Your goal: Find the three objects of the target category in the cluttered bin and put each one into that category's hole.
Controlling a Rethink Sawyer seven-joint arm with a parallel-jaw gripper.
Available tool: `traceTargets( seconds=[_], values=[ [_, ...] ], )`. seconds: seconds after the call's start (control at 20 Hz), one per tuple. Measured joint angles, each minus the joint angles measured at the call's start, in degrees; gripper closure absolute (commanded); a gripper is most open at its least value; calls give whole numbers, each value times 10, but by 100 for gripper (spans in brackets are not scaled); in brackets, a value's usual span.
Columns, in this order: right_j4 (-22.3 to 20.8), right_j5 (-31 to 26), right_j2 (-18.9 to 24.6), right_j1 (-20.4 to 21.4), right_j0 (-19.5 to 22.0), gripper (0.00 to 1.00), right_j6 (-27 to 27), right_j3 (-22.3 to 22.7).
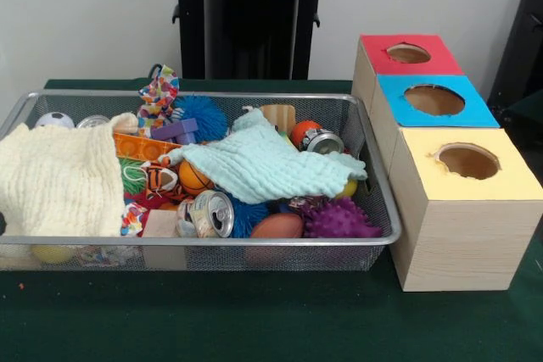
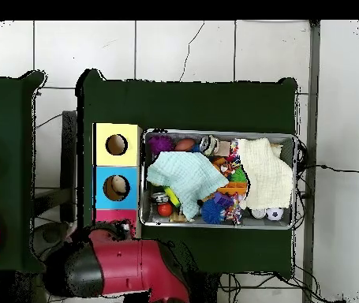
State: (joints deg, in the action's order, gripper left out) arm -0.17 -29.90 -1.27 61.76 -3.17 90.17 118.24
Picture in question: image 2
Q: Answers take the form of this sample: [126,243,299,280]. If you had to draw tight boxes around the mint green cloth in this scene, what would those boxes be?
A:
[146,151,230,222]

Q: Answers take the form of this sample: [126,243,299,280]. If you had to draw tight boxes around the wooden box with three holes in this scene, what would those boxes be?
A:
[92,122,143,238]

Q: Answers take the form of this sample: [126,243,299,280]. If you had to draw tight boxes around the brown toy football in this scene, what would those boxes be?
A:
[174,137,196,152]

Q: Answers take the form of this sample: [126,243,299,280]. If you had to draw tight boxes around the purple spiky ball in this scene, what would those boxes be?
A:
[147,134,174,156]

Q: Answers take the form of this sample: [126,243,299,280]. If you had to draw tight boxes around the dented white soda can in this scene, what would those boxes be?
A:
[198,134,220,157]

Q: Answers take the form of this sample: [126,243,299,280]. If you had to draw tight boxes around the purple toy block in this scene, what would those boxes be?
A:
[213,192,234,208]

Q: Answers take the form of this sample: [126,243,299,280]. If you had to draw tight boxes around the blue rubber koosh ball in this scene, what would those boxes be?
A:
[200,198,227,225]

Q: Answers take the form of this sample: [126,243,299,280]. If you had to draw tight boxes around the orange plastic bubble tray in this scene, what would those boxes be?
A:
[216,181,249,196]

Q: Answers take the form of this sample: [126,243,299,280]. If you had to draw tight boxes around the dark green table cloth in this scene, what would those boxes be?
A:
[0,69,48,274]
[76,68,299,280]

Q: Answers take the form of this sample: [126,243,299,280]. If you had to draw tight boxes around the multicoloured patterned cloth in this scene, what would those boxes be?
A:
[224,193,245,226]

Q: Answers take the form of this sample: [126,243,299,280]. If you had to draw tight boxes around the cream knitted cloth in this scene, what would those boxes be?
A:
[235,137,294,211]

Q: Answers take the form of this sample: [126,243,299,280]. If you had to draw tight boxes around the small soccer ball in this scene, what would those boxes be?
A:
[265,207,285,221]

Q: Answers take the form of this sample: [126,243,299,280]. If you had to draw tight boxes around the black stand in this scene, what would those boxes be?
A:
[59,110,78,223]

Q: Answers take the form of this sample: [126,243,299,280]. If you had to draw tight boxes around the dark grey rounded base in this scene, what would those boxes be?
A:
[33,220,73,258]

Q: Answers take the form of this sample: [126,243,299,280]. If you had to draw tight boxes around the grey metal bar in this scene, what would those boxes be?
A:
[301,20,322,303]

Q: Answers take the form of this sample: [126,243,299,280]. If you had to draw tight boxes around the wire mesh bin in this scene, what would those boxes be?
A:
[139,128,298,230]

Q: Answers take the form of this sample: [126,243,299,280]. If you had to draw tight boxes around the black cable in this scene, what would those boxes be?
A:
[298,163,359,174]

